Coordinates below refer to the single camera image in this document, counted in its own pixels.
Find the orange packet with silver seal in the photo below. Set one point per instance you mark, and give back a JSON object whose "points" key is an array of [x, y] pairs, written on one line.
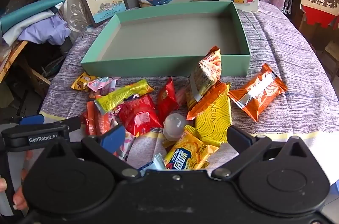
{"points": [[262, 102]]}

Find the orange yellow noodle snack packet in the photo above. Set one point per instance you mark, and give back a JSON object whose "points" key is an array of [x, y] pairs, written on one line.
{"points": [[204, 75]]}

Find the yellow cracker packet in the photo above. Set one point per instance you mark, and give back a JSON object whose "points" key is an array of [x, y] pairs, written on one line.
{"points": [[185, 155]]}

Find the white cloth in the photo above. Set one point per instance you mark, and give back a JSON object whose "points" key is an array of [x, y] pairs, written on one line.
{"points": [[16, 33]]}

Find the pink blue cartoon packet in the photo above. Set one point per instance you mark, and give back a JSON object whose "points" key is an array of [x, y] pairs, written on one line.
{"points": [[102, 83]]}

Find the person's left hand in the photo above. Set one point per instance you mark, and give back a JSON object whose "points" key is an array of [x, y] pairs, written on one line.
{"points": [[20, 198]]}

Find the translucent jelly cup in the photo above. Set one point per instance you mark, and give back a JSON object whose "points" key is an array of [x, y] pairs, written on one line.
{"points": [[173, 126]]}

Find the small red snack packet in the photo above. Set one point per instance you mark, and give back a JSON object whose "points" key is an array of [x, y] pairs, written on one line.
{"points": [[166, 99]]}

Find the grey clothes pegs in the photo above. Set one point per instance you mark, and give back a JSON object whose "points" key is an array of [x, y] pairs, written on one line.
{"points": [[287, 4]]}

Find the small yellow candy packet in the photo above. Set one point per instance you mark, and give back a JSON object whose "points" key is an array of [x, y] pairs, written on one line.
{"points": [[79, 82]]}

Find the blue white snack packet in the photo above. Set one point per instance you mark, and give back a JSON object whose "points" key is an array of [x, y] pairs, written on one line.
{"points": [[156, 161]]}

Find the long yellow-green snack packet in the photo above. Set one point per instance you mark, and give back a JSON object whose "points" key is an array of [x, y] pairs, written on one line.
{"points": [[124, 94]]}

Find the large red snack packet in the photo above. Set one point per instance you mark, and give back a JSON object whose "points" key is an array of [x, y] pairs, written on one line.
{"points": [[139, 114]]}

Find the pink candy packet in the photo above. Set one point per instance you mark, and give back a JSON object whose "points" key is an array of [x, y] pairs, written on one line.
{"points": [[127, 144]]}

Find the teal cloth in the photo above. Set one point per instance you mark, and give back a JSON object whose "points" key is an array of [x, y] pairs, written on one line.
{"points": [[26, 12]]}

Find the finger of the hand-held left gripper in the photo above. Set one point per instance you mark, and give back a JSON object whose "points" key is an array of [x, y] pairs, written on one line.
{"points": [[31, 119], [68, 122]]}

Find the green cardboard box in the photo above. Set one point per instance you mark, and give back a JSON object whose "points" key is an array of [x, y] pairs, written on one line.
{"points": [[132, 65]]}

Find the orange white sachet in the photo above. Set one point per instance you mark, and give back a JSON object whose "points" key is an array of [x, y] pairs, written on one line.
{"points": [[94, 120]]}

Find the yellow wavy-line packet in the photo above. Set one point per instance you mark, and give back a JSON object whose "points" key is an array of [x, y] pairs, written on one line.
{"points": [[212, 126]]}

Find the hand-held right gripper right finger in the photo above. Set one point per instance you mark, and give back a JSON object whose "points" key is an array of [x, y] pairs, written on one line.
{"points": [[238, 139]]}

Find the wooden chair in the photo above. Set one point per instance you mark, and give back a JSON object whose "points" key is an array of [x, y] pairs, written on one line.
{"points": [[13, 54]]}

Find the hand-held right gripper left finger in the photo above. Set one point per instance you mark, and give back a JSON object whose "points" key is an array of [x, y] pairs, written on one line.
{"points": [[114, 138]]}

